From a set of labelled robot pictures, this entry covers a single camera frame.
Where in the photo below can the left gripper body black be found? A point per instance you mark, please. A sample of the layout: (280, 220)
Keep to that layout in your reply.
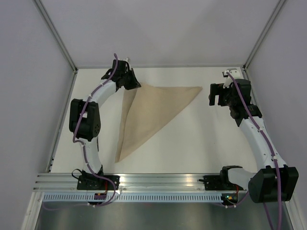
(124, 75)

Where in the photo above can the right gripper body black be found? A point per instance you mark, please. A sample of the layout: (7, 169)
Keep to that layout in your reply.
(231, 100)

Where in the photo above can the beige cloth napkin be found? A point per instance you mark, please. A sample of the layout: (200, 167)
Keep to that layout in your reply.
(146, 110)

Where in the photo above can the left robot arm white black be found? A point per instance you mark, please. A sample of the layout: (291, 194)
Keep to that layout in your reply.
(85, 124)

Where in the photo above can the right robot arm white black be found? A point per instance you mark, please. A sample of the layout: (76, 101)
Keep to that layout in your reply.
(274, 180)

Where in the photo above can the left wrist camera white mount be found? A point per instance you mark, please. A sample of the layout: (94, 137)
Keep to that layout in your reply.
(127, 62)

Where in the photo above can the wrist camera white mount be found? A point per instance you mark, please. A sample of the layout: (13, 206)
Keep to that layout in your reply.
(127, 62)
(229, 75)

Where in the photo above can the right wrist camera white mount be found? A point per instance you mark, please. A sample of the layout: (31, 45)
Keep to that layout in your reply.
(229, 75)

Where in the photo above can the right aluminium frame post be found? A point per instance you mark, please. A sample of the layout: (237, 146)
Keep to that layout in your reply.
(267, 27)

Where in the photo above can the aluminium frame post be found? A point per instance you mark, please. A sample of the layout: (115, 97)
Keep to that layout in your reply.
(48, 21)
(267, 27)

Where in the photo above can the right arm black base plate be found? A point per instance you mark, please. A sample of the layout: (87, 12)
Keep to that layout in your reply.
(212, 183)

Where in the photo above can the left aluminium frame post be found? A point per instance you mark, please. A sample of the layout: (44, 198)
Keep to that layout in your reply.
(48, 21)

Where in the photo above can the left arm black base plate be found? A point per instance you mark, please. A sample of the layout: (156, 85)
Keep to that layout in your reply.
(91, 183)

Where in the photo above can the aluminium mounting rail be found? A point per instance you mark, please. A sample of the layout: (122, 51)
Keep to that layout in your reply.
(132, 182)

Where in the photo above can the white slotted cable duct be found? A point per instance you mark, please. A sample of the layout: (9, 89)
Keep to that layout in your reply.
(138, 197)

